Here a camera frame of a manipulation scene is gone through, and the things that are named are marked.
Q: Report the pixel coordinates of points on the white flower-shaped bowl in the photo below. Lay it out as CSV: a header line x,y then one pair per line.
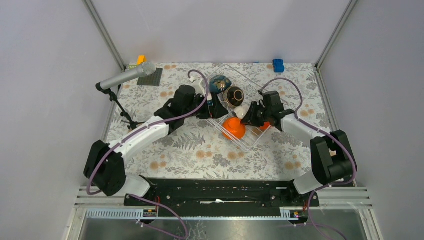
x,y
241,111

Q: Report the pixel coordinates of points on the orange bowl white inside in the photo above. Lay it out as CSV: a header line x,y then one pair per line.
x,y
234,127

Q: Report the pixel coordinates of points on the yellow toy brick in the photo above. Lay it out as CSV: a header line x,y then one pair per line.
x,y
141,59

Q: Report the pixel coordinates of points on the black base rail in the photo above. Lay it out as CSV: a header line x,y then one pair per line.
x,y
227,198

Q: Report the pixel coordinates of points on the dark blue floral bowl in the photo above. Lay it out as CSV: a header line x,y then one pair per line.
x,y
219,84

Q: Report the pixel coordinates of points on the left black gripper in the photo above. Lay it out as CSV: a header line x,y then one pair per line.
x,y
217,110

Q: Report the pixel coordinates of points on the silver microphone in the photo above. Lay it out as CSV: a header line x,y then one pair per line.
x,y
145,69

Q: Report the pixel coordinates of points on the grey lego baseplate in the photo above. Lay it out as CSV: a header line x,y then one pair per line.
x,y
153,80

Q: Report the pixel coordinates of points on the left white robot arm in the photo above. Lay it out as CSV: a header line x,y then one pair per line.
x,y
106,164

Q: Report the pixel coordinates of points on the floral table mat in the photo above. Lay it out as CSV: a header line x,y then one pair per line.
x,y
198,150

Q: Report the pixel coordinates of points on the blue toy brick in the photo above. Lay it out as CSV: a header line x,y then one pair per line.
x,y
278,65

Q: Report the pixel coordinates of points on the black bowl patterned rim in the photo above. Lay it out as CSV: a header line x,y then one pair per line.
x,y
234,96

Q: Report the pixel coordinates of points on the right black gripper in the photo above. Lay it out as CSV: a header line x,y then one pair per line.
x,y
250,118

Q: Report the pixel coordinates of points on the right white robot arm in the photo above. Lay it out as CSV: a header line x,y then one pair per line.
x,y
331,155

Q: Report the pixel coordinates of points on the white wire dish rack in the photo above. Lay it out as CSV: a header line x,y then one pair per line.
x,y
250,88

